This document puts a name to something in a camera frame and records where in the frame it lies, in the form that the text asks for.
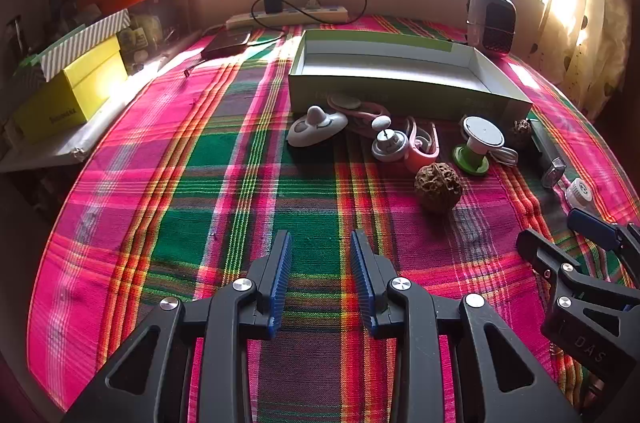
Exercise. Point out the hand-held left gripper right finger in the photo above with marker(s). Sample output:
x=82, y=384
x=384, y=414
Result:
x=362, y=285

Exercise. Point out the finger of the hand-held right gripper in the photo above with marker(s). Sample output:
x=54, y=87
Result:
x=595, y=228
x=580, y=318

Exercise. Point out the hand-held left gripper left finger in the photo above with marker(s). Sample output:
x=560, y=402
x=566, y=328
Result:
x=282, y=285

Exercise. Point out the small white round cap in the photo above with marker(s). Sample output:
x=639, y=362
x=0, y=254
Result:
x=580, y=193

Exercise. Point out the black device with silver end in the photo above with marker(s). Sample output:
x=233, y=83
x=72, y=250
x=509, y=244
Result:
x=545, y=150

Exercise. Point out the small dark walnut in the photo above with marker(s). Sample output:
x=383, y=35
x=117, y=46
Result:
x=521, y=133

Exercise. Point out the large brown walnut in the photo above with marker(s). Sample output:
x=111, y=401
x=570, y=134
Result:
x=437, y=188

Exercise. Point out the grey knob with white ball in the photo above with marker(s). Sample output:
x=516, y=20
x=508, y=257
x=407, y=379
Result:
x=387, y=145

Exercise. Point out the pink ear hook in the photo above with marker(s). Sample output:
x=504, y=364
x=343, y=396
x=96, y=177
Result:
x=422, y=155

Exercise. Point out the white charger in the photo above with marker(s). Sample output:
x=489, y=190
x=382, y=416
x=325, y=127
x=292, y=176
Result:
x=480, y=133

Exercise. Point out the white panda face massager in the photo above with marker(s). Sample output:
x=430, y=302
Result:
x=310, y=133

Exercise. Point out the pink case with grey disc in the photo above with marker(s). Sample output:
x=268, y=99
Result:
x=360, y=113

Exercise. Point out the green white cardboard box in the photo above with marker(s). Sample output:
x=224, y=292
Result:
x=400, y=88

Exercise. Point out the pink green plaid tablecloth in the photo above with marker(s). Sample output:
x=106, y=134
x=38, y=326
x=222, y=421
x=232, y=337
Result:
x=200, y=183

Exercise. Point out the cream dotted curtain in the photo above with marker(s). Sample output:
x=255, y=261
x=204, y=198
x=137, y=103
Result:
x=590, y=28

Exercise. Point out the white black speaker device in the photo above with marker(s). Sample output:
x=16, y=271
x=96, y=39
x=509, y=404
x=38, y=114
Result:
x=492, y=20

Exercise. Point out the black smartphone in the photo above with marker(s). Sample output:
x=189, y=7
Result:
x=227, y=44

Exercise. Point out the cream power strip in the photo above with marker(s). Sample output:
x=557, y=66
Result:
x=300, y=17

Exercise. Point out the yellow box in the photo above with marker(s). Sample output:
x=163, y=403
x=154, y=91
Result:
x=70, y=98

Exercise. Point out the clear acrylic display case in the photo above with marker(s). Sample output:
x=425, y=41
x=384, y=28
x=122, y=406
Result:
x=160, y=28

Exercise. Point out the green white striped box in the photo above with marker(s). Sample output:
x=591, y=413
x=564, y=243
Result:
x=85, y=40

